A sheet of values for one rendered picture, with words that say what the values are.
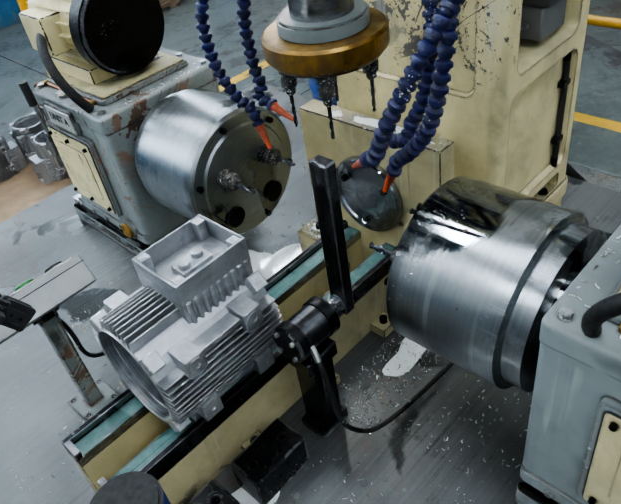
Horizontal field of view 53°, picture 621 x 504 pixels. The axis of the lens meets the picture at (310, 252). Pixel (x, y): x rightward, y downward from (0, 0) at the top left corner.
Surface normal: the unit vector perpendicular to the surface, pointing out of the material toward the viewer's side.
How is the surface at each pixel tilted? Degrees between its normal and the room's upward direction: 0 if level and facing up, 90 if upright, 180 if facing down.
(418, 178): 90
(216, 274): 90
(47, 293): 52
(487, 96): 90
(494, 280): 43
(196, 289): 90
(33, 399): 0
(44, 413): 0
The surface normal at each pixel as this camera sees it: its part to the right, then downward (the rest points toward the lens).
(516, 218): -0.16, -0.74
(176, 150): -0.59, -0.13
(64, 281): 0.48, -0.18
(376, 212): -0.68, 0.54
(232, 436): 0.72, 0.36
